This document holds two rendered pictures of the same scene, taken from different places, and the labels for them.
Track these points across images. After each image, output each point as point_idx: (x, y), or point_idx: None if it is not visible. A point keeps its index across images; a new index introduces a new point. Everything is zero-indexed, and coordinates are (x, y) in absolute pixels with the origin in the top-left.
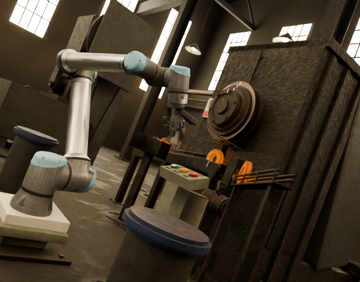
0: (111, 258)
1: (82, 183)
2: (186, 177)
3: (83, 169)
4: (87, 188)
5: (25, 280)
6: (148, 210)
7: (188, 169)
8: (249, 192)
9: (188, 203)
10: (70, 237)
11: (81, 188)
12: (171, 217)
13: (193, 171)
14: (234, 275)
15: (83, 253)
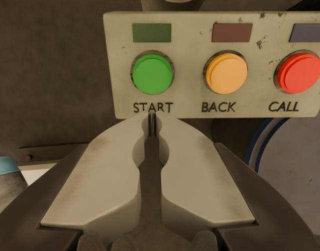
0: (72, 67)
1: (21, 187)
2: (295, 113)
3: None
4: (16, 167)
5: (157, 189)
6: (278, 187)
7: (200, 19)
8: None
9: (193, 9)
10: (26, 114)
11: (24, 179)
12: (293, 143)
13: (252, 26)
14: None
15: (73, 111)
